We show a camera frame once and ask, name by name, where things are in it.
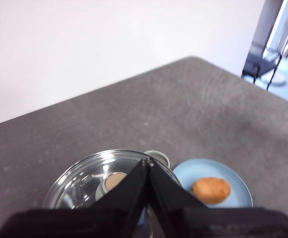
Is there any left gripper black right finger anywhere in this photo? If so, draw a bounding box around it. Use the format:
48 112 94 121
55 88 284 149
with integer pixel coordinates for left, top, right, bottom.
148 162 288 238

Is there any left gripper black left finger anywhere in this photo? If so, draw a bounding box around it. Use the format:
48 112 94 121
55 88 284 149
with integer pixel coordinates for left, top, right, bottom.
0 159 151 238

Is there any brown potato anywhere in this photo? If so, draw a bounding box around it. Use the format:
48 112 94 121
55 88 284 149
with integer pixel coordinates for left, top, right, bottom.
191 177 232 205

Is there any glass lid with green knob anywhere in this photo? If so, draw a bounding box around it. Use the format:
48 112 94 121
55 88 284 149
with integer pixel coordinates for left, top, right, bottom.
42 148 159 211

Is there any blue round plate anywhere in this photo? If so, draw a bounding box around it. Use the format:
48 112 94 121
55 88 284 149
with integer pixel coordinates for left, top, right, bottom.
172 158 254 209

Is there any white round base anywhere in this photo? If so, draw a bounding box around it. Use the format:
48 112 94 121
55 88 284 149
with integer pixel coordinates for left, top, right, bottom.
259 71 287 86

